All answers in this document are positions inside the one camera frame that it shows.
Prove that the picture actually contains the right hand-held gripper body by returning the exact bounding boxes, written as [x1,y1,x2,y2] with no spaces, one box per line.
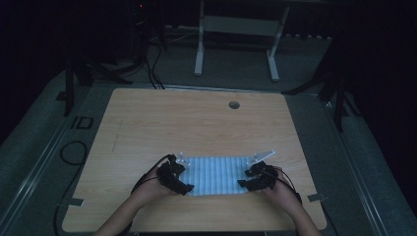
[250,149,280,192]

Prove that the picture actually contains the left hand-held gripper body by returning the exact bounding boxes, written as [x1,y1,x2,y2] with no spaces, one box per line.
[155,150,192,192]

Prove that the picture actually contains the light blue striped towel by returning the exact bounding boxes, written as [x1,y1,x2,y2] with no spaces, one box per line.
[178,155,261,198]

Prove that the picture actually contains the person's left hand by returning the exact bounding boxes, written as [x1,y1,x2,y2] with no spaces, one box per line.
[130,172,180,208]

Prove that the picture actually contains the person's right hand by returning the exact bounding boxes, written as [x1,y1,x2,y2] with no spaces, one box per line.
[261,171,302,214]

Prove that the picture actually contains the black metal stand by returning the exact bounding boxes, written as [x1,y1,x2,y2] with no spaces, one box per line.
[281,32,363,133]
[62,57,134,118]

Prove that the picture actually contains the dark equipment rack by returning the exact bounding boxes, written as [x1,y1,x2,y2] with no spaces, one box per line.
[129,0,168,52]

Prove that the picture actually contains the left hand-held gripper black cable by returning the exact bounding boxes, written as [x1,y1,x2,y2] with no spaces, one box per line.
[53,153,177,236]

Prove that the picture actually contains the hand-held gripper black cable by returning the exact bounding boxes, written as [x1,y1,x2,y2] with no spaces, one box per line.
[53,153,177,236]
[272,166,338,236]

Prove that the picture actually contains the right hand-held gripper black cable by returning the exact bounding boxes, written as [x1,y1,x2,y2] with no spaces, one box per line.
[272,166,338,236]

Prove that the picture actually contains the metal floor rail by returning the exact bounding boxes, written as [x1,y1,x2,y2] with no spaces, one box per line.
[0,86,109,230]
[319,94,389,236]

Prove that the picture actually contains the black floor cables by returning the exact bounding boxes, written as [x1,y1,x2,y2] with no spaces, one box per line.
[143,40,166,90]

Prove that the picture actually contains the white metal desk frame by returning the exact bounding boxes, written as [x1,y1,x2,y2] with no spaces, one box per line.
[194,0,291,83]

